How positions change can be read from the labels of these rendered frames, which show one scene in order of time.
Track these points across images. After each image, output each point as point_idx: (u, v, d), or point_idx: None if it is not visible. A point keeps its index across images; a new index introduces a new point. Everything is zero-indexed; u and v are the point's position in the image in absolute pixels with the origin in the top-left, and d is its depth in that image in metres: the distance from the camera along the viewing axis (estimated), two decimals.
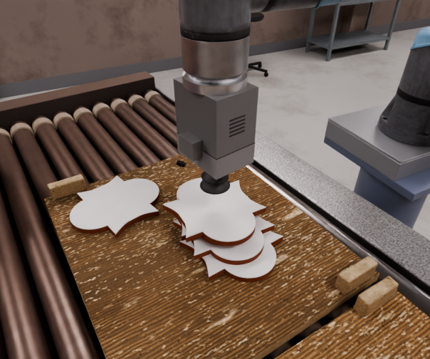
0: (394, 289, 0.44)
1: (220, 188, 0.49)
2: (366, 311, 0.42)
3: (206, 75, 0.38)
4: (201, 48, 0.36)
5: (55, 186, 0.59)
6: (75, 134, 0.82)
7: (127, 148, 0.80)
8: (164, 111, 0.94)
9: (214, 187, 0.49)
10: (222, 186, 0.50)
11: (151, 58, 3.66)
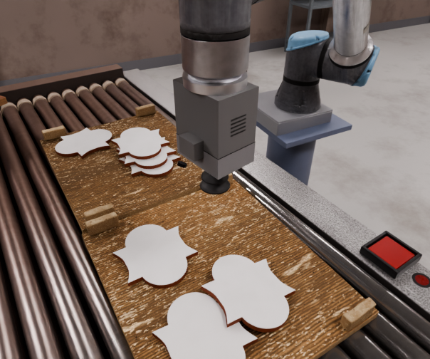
0: (229, 177, 0.80)
1: (221, 188, 0.49)
2: None
3: (208, 75, 0.38)
4: (202, 48, 0.36)
5: (46, 132, 0.96)
6: (62, 106, 1.18)
7: (97, 115, 1.16)
8: (127, 92, 1.31)
9: (215, 187, 0.49)
10: (222, 186, 0.50)
11: (140, 56, 4.03)
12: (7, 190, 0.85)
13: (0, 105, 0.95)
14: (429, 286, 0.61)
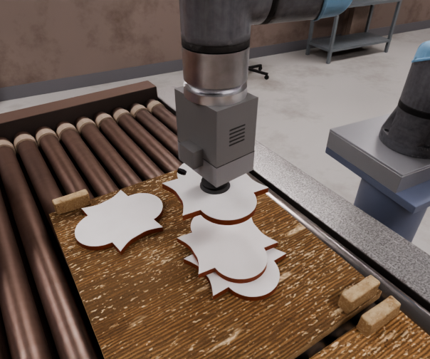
0: (396, 309, 0.44)
1: (220, 188, 0.49)
2: (369, 331, 0.43)
3: (207, 86, 0.38)
4: (201, 60, 0.37)
5: (60, 202, 0.60)
6: (78, 146, 0.82)
7: (130, 159, 0.80)
8: (166, 121, 0.95)
9: (214, 187, 0.49)
10: (222, 186, 0.50)
11: (151, 60, 3.67)
12: None
13: None
14: None
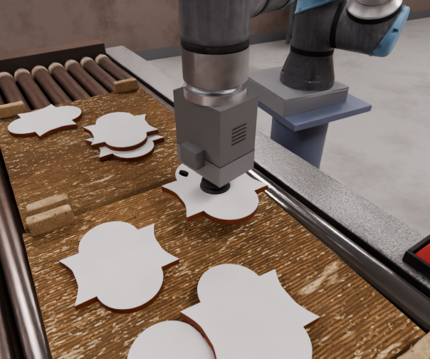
0: None
1: (221, 188, 0.49)
2: None
3: (209, 86, 0.38)
4: (203, 61, 0.37)
5: None
6: (28, 82, 1.00)
7: (70, 92, 0.98)
8: (107, 68, 1.12)
9: (215, 187, 0.49)
10: (223, 186, 0.50)
11: (135, 48, 3.85)
12: None
13: None
14: None
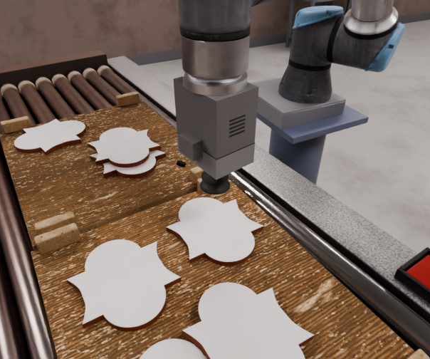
0: None
1: (220, 188, 0.49)
2: (201, 189, 0.62)
3: (206, 75, 0.38)
4: (201, 48, 0.36)
5: (6, 123, 0.80)
6: (33, 95, 1.02)
7: (73, 105, 1.00)
8: (109, 80, 1.15)
9: (214, 187, 0.49)
10: (222, 186, 0.50)
11: (136, 51, 3.87)
12: None
13: None
14: None
